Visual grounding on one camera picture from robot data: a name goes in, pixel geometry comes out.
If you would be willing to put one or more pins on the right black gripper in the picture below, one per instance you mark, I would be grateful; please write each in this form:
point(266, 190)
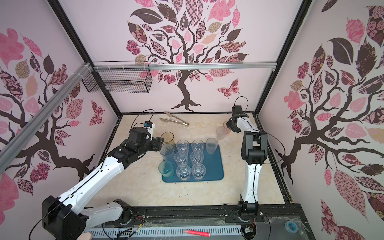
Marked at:
point(231, 124)

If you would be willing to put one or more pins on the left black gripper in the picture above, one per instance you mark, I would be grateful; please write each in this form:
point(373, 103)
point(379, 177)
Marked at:
point(157, 143)

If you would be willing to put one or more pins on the grey blue plastic cup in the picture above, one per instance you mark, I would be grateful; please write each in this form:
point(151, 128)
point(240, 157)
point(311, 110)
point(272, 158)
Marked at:
point(168, 152)

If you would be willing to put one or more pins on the amber yellow tall glass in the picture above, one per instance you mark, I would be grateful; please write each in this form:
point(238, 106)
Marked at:
point(168, 138)

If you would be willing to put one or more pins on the green plastic cup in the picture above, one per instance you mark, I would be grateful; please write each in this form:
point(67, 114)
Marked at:
point(166, 169)

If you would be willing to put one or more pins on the clear glass back tall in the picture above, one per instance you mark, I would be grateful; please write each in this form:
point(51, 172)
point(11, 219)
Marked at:
point(211, 145)

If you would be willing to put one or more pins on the pink plastic cup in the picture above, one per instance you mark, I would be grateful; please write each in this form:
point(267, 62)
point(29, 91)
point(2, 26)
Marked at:
point(226, 128)

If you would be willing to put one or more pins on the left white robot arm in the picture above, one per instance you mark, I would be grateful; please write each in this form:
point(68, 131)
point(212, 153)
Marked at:
point(66, 217)

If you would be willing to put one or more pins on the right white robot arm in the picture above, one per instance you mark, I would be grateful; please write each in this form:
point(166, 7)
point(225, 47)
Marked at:
point(254, 152)

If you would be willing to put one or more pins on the teal rectangular tray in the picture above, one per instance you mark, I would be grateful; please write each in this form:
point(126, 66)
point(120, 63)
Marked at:
point(212, 162)

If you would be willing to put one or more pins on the metal serving tongs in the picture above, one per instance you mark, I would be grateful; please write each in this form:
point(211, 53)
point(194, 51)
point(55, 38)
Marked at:
point(174, 119)

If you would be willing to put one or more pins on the beige round sponge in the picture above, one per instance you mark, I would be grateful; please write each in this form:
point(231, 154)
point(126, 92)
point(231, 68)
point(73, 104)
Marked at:
point(85, 236)

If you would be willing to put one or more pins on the pink marker pen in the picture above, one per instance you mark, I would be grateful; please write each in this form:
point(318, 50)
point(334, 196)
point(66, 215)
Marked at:
point(197, 233)

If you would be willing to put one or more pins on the blue tape roll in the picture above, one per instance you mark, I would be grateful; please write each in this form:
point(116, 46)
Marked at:
point(291, 227)

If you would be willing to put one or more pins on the black wire mesh basket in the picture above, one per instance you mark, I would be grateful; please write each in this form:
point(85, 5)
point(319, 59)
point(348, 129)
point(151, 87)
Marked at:
point(119, 77)

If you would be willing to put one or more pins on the white slotted cable duct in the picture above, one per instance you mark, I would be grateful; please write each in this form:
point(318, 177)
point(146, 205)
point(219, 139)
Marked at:
point(166, 233)

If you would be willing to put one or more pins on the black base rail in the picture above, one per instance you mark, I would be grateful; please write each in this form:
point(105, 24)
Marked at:
point(267, 224)

